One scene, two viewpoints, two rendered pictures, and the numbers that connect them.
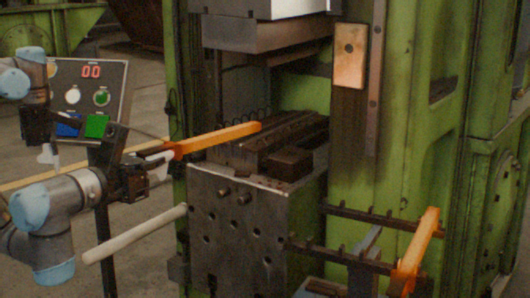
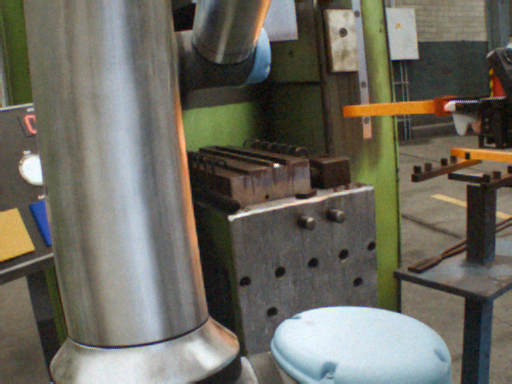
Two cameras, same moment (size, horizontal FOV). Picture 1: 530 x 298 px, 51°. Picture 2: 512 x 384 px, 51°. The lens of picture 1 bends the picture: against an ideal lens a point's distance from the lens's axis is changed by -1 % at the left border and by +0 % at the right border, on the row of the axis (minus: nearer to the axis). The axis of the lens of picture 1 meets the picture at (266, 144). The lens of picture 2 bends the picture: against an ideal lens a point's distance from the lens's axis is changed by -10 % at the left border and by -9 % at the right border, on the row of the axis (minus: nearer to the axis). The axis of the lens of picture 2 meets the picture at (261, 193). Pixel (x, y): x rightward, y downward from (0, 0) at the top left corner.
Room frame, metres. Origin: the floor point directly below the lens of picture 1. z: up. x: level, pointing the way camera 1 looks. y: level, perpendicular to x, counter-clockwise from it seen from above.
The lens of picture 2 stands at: (1.01, 1.27, 1.21)
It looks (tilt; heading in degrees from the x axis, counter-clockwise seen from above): 12 degrees down; 297
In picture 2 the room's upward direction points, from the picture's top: 5 degrees counter-clockwise
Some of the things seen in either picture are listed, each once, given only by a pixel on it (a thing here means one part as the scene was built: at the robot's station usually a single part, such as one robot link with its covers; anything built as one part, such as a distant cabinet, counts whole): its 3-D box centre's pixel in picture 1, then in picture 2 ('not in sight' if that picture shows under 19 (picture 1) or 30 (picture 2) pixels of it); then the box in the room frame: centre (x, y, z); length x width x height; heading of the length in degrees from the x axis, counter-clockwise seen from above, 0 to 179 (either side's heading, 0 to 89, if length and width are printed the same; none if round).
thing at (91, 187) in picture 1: (83, 189); not in sight; (0.97, 0.35, 1.12); 0.08 x 0.05 x 0.08; 54
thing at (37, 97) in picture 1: (36, 95); not in sight; (1.53, 0.65, 1.15); 0.08 x 0.08 x 0.05
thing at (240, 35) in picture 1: (271, 25); (219, 30); (1.75, -0.01, 1.32); 0.42 x 0.20 x 0.10; 144
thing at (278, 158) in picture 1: (291, 164); (324, 170); (1.53, -0.07, 0.95); 0.12 x 0.08 x 0.06; 144
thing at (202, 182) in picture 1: (285, 211); (258, 263); (1.73, -0.06, 0.69); 0.56 x 0.38 x 0.45; 144
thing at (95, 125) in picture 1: (98, 126); not in sight; (1.70, 0.54, 1.01); 0.07 x 0.05 x 0.07; 79
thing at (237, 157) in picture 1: (271, 135); (231, 170); (1.75, -0.01, 0.96); 0.42 x 0.20 x 0.09; 144
